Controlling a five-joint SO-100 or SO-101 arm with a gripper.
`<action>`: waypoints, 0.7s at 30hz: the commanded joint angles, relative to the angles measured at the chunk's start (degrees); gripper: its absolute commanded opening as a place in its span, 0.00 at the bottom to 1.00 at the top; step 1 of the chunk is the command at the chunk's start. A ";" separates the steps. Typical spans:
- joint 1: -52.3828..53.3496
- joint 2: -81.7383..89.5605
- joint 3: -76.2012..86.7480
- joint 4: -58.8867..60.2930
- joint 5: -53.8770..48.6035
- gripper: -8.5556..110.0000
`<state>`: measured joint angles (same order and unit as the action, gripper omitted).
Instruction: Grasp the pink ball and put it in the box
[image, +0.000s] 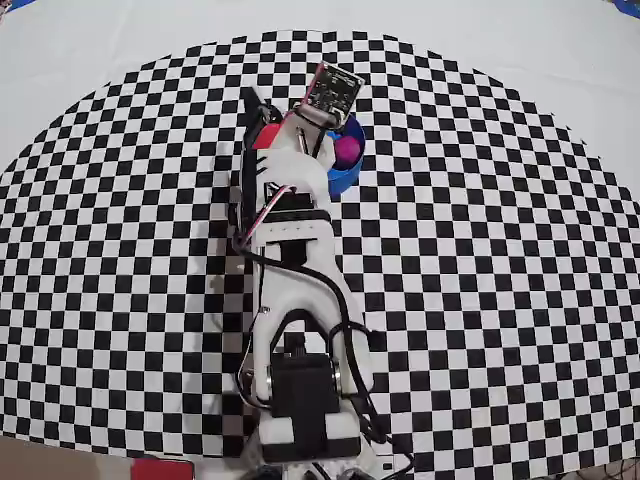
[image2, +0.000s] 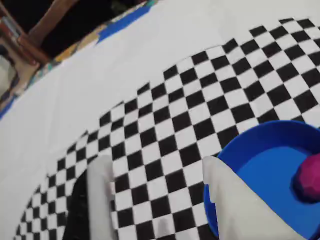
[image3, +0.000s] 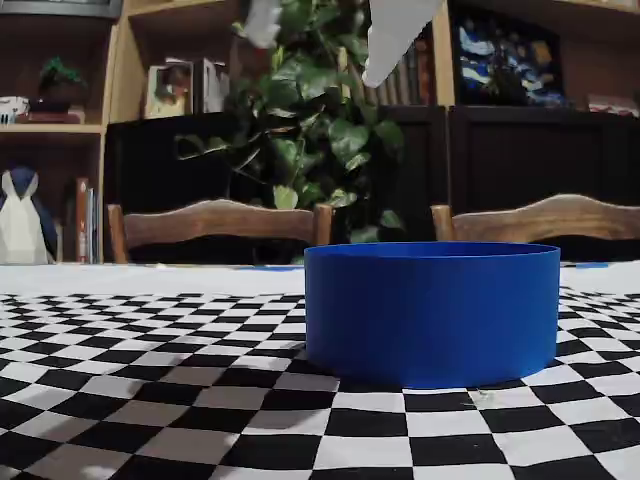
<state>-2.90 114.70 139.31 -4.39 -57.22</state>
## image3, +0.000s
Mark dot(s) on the pale upright book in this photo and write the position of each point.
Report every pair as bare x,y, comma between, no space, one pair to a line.
212,87

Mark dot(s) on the blue round box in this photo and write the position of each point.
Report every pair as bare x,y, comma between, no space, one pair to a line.
430,325

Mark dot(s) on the green bonsai model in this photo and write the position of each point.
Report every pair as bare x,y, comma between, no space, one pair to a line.
57,80

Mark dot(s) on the light wooden bookshelf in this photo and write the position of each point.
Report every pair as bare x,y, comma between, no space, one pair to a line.
116,75

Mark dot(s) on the blue white penguin figure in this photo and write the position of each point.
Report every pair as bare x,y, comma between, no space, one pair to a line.
20,230

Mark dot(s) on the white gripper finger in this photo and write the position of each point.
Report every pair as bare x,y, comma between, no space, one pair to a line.
395,30
264,22

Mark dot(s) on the wooden chair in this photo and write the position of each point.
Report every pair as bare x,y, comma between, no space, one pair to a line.
550,220
215,222

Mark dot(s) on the thin blue book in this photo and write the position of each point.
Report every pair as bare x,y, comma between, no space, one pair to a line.
94,225

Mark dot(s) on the blue tape strip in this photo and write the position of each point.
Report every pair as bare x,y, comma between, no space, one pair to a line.
272,268
591,265

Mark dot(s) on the checkered print white mat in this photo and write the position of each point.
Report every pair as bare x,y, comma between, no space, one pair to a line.
150,410

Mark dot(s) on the framed photo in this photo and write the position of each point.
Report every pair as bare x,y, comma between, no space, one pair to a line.
167,92

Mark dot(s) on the green pothos plant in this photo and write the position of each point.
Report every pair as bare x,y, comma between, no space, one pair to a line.
310,125

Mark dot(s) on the white patterned mug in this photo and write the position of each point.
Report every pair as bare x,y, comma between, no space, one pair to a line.
12,111

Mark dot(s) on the starry night picture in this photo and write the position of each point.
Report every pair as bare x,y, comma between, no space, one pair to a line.
510,60

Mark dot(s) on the orange spine book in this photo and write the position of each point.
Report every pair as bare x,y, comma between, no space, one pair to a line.
82,220

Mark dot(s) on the dark framed monitor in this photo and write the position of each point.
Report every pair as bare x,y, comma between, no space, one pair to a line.
60,6

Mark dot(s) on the brown hardcover book set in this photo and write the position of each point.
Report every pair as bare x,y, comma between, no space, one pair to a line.
415,80

